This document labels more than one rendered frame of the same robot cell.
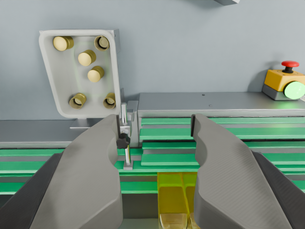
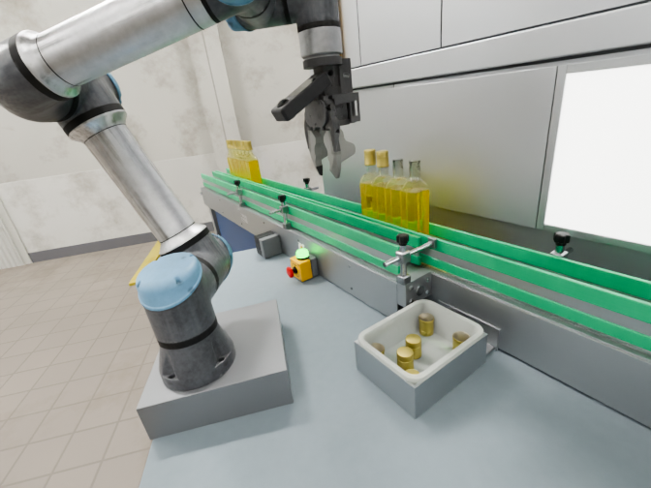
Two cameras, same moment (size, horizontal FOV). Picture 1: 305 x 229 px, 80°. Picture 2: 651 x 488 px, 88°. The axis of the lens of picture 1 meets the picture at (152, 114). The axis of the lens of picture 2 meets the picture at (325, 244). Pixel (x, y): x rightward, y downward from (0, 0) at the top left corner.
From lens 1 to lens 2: 0.65 m
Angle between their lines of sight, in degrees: 55
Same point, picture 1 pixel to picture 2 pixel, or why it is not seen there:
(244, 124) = (339, 240)
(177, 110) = (369, 269)
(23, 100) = (558, 411)
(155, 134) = (387, 245)
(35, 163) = (530, 279)
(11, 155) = (574, 309)
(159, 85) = (376, 318)
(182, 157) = (390, 233)
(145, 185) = (440, 232)
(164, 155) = not seen: hidden behind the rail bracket
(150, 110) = (387, 278)
